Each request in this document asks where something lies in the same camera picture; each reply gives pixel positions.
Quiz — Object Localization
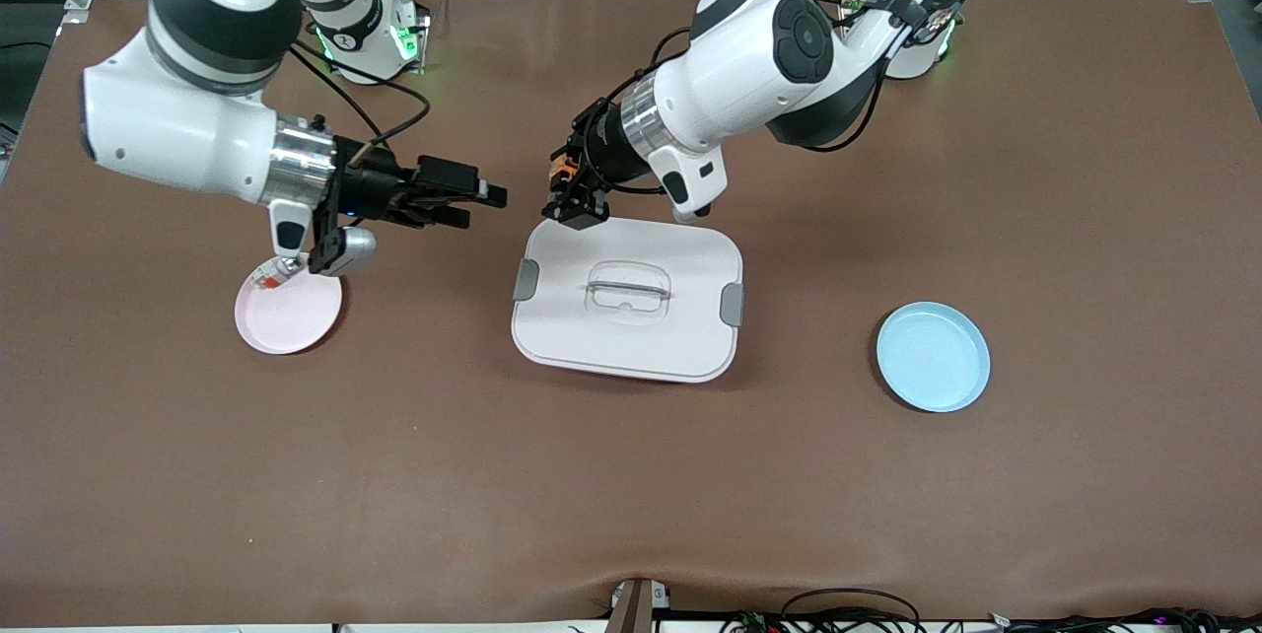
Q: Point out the orange push-button switch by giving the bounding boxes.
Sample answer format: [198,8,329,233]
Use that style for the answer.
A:
[547,151,593,210]

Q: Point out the white lidded storage box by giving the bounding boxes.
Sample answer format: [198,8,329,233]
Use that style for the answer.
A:
[511,215,744,385]

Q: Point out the pale pink round plate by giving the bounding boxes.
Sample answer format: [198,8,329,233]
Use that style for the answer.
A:
[234,261,344,356]

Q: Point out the light blue round plate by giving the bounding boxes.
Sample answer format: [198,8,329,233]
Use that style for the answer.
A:
[876,302,992,414]

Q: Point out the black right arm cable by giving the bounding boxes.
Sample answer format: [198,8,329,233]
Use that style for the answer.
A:
[288,39,433,163]

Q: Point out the clear lid handle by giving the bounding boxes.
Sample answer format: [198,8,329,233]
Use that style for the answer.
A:
[585,260,673,324]

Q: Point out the brown mount post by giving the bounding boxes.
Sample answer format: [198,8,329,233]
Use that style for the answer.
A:
[603,577,673,633]

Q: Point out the black looped cable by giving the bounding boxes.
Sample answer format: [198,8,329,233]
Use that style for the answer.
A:
[781,588,924,633]

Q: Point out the tangled cable bundle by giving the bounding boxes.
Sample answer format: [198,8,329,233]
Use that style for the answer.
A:
[720,607,1262,633]

